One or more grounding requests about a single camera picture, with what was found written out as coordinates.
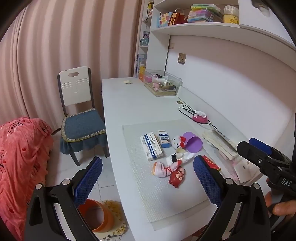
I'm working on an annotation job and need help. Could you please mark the hello kitty plush toy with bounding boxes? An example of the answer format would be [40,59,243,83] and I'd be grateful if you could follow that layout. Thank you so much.
[171,136,186,150]

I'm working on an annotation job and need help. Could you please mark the small blue white carton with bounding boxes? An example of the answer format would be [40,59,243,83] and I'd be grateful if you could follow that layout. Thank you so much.
[158,131,171,148]

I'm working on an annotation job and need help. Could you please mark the blue white medicine box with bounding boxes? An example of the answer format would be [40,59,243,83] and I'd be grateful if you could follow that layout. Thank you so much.
[140,132,164,161]

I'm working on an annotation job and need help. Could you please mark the red paper cup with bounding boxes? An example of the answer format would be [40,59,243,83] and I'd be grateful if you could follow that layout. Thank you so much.
[202,155,221,171]

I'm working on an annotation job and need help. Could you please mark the beige tape roll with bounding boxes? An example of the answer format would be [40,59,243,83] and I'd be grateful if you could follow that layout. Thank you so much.
[176,148,186,155]

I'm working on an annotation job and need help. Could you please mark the orange round trash bin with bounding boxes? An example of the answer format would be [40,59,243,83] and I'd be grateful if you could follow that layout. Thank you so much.
[78,199,114,232]

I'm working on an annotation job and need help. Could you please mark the person's right hand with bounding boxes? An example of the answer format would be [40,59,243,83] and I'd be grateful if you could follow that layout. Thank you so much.
[265,191,296,217]

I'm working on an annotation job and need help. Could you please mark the white paper sheets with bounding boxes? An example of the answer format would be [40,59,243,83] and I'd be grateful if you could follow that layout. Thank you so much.
[215,150,262,184]

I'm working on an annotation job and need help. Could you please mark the purple plastic cup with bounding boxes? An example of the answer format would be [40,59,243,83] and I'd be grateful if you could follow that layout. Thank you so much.
[183,132,203,153]

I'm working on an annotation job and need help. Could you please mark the red pig toy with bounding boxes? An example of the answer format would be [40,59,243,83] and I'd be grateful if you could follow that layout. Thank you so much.
[169,167,185,188]

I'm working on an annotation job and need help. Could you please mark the stack of open books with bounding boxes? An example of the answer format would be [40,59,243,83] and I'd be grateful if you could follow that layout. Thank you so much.
[202,130,238,160]

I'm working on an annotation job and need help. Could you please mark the yellow foam puzzle mat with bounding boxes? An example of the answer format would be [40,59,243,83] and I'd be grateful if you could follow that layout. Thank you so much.
[94,200,128,240]

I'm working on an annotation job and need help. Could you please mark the pink white small appliance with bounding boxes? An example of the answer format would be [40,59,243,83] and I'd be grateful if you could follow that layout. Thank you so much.
[192,110,208,124]

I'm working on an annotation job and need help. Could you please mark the pink floral bedding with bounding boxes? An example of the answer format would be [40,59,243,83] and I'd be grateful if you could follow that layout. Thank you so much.
[1,118,54,240]

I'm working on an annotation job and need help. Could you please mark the clear acrylic organizer box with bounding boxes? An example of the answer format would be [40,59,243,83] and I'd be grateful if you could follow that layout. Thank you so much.
[143,70,183,96]

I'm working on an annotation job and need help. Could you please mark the white wooden chair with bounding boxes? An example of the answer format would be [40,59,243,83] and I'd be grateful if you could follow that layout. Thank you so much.
[57,66,109,166]

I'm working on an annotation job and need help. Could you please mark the yellow white jar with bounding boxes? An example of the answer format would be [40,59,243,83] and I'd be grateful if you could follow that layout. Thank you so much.
[223,5,239,25]

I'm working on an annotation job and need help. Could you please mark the stack of colourful boxes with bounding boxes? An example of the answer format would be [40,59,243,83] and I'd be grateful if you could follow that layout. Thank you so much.
[187,4,223,23]

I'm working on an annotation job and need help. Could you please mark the red gift bag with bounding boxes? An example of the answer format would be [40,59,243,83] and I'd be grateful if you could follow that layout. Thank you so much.
[168,8,187,26]

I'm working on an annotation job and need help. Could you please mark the black power cable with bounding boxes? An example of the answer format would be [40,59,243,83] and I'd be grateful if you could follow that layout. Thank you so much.
[178,104,218,130]

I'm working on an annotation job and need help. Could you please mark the wall power socket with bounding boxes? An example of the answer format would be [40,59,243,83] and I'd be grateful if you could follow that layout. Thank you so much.
[178,53,186,65]

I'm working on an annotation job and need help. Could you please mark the white wall shelf unit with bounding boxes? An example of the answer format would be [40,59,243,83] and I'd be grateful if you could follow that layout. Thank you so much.
[146,1,295,71]

